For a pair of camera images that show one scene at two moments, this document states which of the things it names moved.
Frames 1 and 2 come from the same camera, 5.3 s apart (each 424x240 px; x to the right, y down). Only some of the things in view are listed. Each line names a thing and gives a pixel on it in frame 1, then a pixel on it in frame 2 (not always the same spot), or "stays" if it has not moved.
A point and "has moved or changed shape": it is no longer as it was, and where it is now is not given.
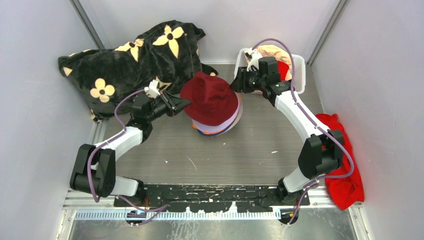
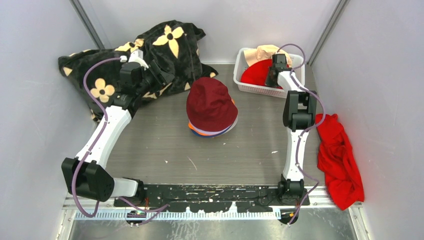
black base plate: (208, 198) stays
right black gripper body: (250, 81) to (270, 82)
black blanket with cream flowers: (167, 53) stays
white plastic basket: (298, 65) stays
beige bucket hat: (281, 55) stays
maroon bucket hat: (213, 101) has moved or changed shape
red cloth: (347, 190) stays
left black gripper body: (162, 106) to (154, 83)
